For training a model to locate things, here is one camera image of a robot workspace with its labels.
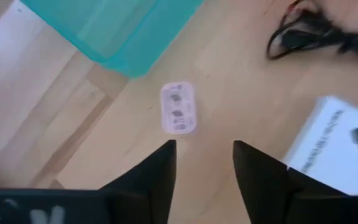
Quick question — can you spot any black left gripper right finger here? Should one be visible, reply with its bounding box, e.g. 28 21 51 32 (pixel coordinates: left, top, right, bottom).
232 140 358 224

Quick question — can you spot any teal translucent plastic bin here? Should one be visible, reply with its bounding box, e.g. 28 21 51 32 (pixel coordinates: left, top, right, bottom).
19 0 205 79

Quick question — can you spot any white power adapter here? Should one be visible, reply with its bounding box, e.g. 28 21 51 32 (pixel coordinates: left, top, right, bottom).
160 81 198 135

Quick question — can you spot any black USB cable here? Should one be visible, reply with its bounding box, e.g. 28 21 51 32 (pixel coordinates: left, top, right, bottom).
265 0 358 62

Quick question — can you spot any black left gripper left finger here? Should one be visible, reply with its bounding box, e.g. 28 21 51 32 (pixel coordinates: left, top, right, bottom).
0 139 178 224

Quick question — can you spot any white card reader box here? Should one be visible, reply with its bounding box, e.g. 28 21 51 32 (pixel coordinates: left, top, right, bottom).
283 95 358 196

